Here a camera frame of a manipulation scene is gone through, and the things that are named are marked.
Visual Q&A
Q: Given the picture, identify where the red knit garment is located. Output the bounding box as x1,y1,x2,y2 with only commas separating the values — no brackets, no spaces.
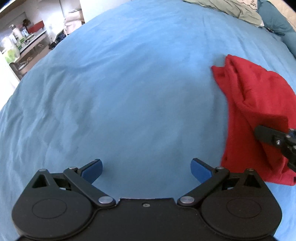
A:
212,55,295,186

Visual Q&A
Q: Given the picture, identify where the teal bolster cushion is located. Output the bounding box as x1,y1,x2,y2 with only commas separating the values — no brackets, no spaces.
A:
282,32,296,58

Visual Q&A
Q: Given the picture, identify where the blue bed cover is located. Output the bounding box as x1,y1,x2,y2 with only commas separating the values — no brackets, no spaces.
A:
1,1,295,240

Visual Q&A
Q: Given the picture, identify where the teal pillow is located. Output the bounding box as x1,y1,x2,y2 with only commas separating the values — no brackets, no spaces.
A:
257,1,295,36

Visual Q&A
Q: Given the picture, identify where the green pillow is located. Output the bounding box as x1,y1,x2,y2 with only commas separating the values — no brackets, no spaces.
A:
185,0,264,27

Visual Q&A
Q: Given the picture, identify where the white shelf unit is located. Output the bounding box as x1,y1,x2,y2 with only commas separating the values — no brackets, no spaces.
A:
0,0,86,82

